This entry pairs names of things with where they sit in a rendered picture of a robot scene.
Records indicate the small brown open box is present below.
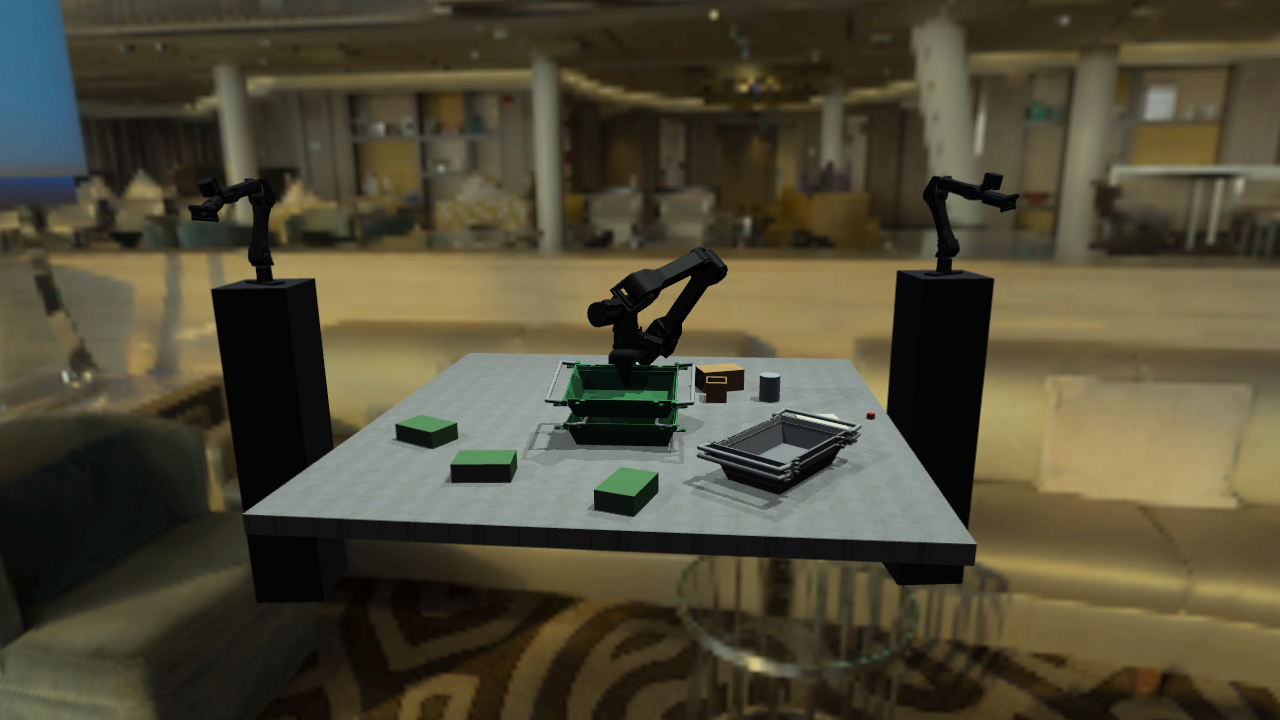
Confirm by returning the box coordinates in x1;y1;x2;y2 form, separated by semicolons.
707;375;727;404

